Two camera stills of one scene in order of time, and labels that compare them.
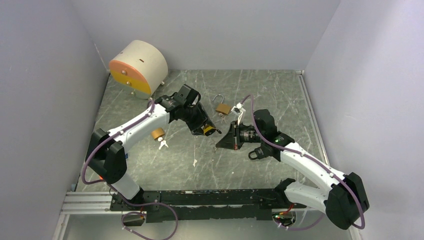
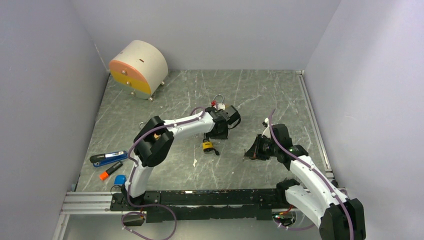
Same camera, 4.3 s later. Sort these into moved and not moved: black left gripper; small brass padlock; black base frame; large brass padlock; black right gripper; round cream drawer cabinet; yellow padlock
Moved: black right gripper; yellow padlock; black left gripper
Not moved: black base frame; small brass padlock; large brass padlock; round cream drawer cabinet
